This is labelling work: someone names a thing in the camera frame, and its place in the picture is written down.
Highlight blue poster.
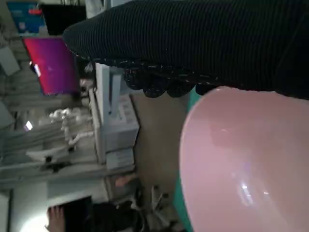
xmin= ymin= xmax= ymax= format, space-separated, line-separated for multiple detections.
xmin=6 ymin=1 xmax=47 ymax=37

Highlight monitor with purple screen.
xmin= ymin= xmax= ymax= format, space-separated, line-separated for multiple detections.
xmin=23 ymin=36 xmax=82 ymax=96

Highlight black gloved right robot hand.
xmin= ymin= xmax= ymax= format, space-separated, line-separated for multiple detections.
xmin=62 ymin=0 xmax=309 ymax=100

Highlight white base office chair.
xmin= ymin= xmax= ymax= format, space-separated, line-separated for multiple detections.
xmin=144 ymin=185 xmax=170 ymax=218

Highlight white louvered cabinet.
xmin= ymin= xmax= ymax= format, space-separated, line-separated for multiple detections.
xmin=95 ymin=62 xmax=140 ymax=152

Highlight pink bowl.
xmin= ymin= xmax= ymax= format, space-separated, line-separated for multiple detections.
xmin=179 ymin=88 xmax=309 ymax=232

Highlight green cutting mat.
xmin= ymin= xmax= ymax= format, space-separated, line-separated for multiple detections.
xmin=173 ymin=87 xmax=202 ymax=232

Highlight small white mesh cabinet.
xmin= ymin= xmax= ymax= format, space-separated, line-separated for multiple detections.
xmin=105 ymin=147 xmax=135 ymax=170

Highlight person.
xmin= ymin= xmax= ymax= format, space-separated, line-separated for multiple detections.
xmin=44 ymin=201 xmax=145 ymax=232

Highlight black monitor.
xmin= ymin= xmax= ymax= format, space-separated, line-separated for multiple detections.
xmin=40 ymin=2 xmax=87 ymax=36
xmin=48 ymin=196 xmax=94 ymax=232

